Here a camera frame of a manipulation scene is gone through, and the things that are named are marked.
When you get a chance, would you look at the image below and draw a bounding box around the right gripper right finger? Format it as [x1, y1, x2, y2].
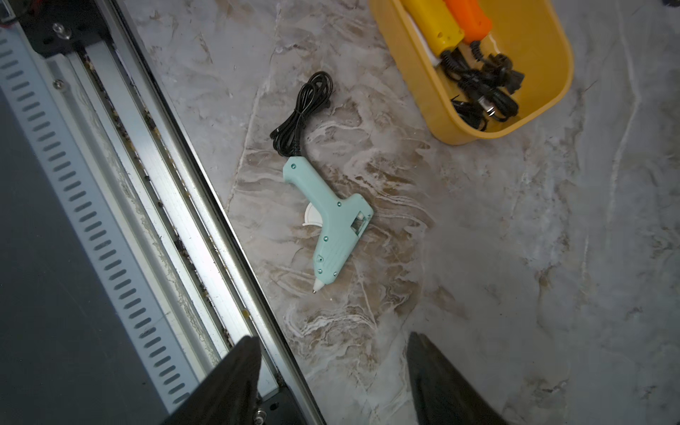
[407, 332, 506, 425]

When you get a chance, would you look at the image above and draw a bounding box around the yellow hot glue gun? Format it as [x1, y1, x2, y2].
[402, 1, 519, 131]

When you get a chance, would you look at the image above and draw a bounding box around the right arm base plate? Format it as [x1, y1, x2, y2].
[18, 0, 110, 58]

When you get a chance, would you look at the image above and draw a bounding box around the orange hot glue gun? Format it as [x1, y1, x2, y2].
[444, 0, 524, 95]

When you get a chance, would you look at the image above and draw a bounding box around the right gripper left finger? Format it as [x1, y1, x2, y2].
[164, 336, 261, 425]

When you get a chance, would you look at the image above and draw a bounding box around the white hot glue gun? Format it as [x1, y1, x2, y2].
[407, 13, 441, 67]

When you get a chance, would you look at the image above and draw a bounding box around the mint green hot glue gun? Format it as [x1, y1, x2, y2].
[270, 71, 374, 293]

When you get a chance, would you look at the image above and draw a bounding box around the yellow plastic storage box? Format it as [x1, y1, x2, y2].
[370, 1, 574, 145]

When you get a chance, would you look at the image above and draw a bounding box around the aluminium front rail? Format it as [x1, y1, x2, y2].
[46, 1, 324, 424]

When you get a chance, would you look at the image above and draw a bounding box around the white perforated cable tray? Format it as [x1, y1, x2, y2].
[1, 28, 198, 412]

